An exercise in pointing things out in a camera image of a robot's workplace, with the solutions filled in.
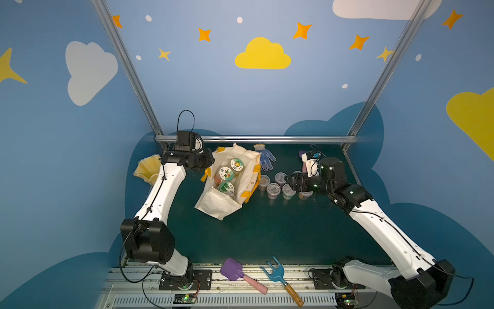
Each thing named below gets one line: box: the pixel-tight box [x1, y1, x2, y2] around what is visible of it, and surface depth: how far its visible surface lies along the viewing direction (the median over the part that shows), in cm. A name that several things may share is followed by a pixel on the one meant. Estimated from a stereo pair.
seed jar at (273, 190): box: [266, 182, 282, 200], surface depth 98 cm
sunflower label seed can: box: [229, 157, 245, 176], surface depth 101 cm
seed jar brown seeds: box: [258, 174, 271, 192], surface depth 100 cm
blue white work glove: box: [253, 144, 277, 172], surface depth 121 cm
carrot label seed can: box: [218, 166, 235, 182], surface depth 97 cm
